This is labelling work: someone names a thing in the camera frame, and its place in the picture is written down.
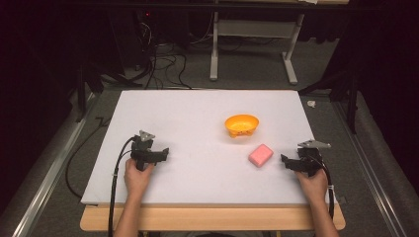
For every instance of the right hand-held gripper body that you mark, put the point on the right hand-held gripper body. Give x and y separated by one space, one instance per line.
311 158

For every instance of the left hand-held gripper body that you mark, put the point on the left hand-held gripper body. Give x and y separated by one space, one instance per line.
141 148

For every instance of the person's right hand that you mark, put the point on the person's right hand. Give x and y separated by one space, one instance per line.
313 187

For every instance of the person's left hand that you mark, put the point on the person's left hand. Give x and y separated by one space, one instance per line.
137 179

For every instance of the pink soap bar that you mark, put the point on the pink soap bar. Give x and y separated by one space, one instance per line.
261 155

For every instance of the white table mat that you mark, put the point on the white table mat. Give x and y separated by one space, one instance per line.
204 164

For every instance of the small white floor scrap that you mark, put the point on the small white floor scrap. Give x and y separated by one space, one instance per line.
311 104

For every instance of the orange plastic bowl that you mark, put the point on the orange plastic bowl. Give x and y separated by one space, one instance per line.
242 124

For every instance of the black metal stand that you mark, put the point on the black metal stand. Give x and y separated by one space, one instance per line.
82 89
352 98

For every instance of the wooden table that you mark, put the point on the wooden table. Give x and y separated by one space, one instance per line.
210 218

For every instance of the aluminium floor rail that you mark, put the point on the aluminium floor rail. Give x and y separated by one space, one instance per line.
49 177
372 177

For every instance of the white metal desk frame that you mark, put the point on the white metal desk frame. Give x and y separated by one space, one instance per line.
253 29

